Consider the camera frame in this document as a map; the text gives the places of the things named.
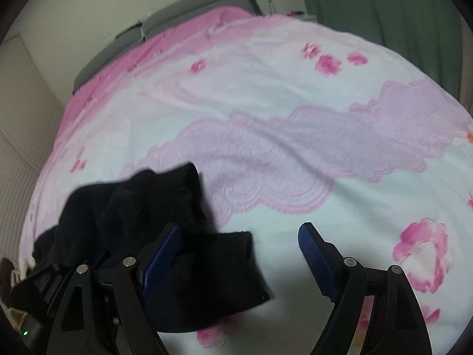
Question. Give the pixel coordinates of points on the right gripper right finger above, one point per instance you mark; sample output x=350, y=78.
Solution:
x=396, y=324

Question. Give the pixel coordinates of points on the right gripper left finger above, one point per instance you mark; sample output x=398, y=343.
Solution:
x=103, y=311

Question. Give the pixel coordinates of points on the black pants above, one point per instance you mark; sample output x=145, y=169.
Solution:
x=212, y=276

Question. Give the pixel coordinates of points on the white louvered wardrobe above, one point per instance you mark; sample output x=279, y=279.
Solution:
x=30, y=118

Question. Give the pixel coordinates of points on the pink floral bed cover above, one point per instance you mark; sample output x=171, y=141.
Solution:
x=286, y=122

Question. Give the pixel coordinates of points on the green curtain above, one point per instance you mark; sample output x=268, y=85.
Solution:
x=431, y=34

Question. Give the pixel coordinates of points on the grey padded headboard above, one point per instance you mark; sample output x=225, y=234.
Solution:
x=155, y=24

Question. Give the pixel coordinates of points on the clear plastic bottle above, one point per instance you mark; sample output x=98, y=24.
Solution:
x=271, y=7

